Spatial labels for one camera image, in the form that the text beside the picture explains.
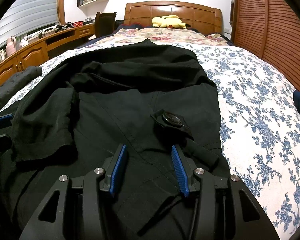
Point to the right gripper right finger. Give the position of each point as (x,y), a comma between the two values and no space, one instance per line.
(225,207)

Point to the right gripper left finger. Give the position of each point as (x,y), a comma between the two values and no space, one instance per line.
(80,208)

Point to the black double-breasted coat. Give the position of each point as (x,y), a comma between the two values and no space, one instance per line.
(146,96)

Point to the dark grey folded garment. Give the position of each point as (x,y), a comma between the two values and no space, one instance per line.
(17,82)

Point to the long wooden desk cabinet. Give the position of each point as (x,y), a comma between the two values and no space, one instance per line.
(44,49)

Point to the pink bottle on desk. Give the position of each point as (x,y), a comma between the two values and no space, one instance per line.
(10,46)

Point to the blue floral white bedsheet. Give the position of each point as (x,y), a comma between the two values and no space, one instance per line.
(260,129)

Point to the grey window roller blind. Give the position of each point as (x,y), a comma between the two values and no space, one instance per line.
(24,16)

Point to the red basket on desk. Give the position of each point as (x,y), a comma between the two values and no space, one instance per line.
(78,24)

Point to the dark brown desk chair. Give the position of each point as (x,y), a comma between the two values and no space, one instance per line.
(104,23)

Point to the pink floral beige quilt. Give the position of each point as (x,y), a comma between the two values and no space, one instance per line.
(164,35)

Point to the yellow Pikachu plush toy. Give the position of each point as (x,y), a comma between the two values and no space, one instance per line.
(170,21)

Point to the wooden bed headboard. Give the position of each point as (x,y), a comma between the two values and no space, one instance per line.
(205,19)

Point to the brown louvered wardrobe doors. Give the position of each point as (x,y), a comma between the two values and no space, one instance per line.
(270,29)

